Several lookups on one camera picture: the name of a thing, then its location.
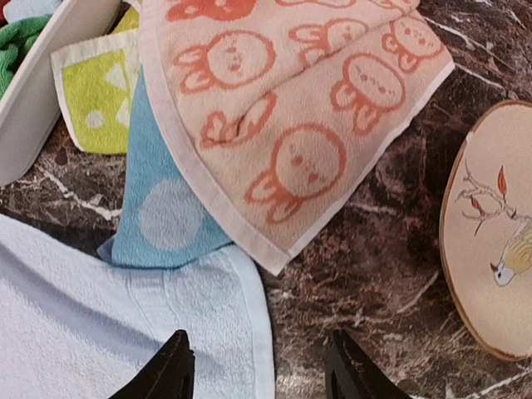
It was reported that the blue polka dot cloth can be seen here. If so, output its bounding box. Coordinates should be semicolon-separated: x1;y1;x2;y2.
98;77;231;268

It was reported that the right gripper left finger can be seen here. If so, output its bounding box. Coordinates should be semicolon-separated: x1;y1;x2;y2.
110;330;195;399

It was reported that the light blue towel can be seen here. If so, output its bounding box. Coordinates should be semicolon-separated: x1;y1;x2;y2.
2;0;62;23
1;216;275;398

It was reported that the green patterned cloth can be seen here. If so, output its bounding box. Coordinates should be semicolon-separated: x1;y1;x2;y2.
51;7;140;155

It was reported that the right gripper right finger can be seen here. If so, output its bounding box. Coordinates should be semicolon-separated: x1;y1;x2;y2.
325;329;411;399

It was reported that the white plastic basin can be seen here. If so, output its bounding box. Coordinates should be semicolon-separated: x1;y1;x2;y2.
1;0;121;185

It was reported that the orange patterned cloth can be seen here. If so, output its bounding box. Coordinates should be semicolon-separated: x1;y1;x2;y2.
139;1;455;274

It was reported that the green microfiber towel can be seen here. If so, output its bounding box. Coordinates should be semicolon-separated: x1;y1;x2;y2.
1;14;52;96

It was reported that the light blue rolled towel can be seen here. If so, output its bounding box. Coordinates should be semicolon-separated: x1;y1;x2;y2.
2;0;62;23

